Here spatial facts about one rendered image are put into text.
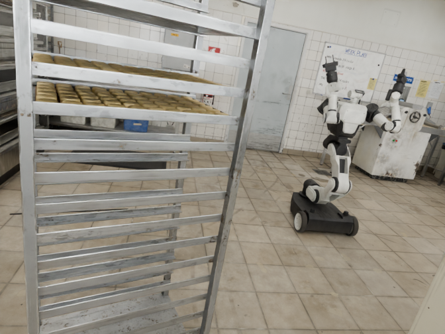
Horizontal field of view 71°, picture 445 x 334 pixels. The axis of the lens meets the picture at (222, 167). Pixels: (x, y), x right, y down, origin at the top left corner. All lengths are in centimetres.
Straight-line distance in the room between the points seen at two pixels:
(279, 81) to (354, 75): 132
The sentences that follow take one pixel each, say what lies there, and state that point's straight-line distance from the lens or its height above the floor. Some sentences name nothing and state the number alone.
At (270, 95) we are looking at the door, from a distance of 553.
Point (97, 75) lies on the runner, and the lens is 87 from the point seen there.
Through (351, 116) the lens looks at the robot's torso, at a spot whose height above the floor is 114.
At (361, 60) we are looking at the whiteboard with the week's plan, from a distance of 608.
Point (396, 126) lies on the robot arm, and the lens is 303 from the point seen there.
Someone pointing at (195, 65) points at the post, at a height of 137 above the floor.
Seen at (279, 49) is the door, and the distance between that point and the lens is 552.
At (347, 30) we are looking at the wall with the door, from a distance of 594.
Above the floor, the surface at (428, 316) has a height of 44.
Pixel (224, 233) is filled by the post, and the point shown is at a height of 82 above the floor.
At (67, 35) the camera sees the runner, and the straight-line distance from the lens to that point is 86.
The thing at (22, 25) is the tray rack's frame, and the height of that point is 141.
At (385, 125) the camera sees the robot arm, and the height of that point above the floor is 112.
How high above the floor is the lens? 141
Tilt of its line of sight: 19 degrees down
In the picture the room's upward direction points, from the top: 10 degrees clockwise
